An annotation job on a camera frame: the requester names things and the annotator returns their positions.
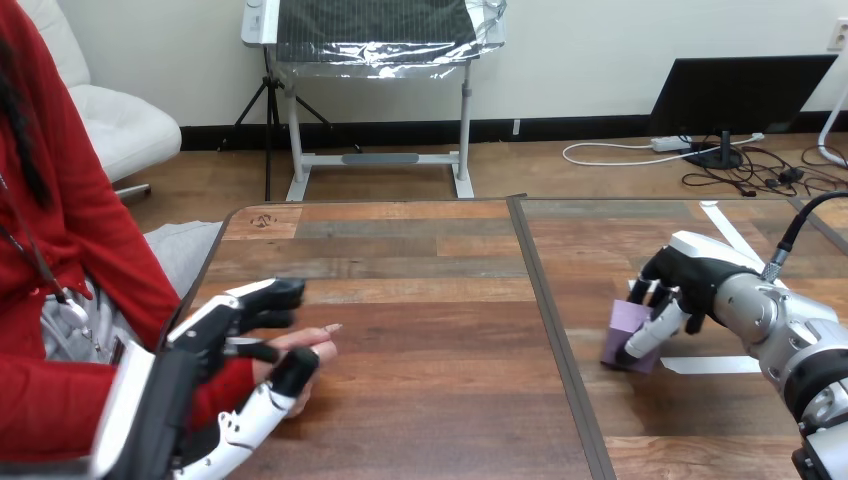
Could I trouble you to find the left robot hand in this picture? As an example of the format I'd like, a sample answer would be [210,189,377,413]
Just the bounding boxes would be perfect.
[89,277,323,480]

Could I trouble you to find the person's hand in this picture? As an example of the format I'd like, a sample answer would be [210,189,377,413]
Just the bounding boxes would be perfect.
[250,322,344,419]

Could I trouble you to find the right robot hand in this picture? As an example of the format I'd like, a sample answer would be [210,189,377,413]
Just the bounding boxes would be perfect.
[615,230,764,370]

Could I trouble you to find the purple block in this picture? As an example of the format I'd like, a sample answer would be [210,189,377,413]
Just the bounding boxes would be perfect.
[600,298,664,376]

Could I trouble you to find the person's forearm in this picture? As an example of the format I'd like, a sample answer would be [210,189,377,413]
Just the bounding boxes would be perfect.
[0,356,258,466]

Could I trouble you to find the person's body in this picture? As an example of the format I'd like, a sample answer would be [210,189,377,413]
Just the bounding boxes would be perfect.
[0,0,225,372]

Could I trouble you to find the white power strip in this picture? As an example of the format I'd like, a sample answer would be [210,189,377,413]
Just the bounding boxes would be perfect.
[650,135,694,154]

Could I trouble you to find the dark screen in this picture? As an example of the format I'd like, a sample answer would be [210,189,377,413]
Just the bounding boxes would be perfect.
[647,53,840,171]

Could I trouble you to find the white desk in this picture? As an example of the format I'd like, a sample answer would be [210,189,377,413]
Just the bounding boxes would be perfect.
[240,0,509,202]

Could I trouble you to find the white curved stand leg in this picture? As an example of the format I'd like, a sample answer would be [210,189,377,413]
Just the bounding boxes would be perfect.
[816,78,848,171]

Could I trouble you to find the white cushioned chair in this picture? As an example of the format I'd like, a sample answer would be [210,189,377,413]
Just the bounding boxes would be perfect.
[18,0,183,202]

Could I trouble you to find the black tripod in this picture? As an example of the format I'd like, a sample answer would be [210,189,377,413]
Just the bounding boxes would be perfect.
[220,47,364,203]

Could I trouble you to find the foil sheet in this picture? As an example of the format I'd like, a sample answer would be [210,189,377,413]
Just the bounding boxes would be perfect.
[273,0,509,81]

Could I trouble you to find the black cable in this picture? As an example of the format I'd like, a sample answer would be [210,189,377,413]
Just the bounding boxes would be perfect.
[760,190,848,284]

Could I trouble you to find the tangle of cables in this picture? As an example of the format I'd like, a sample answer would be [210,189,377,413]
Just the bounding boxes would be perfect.
[680,134,848,199]

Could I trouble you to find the white power cable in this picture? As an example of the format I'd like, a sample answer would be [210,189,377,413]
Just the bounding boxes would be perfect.
[561,131,766,168]

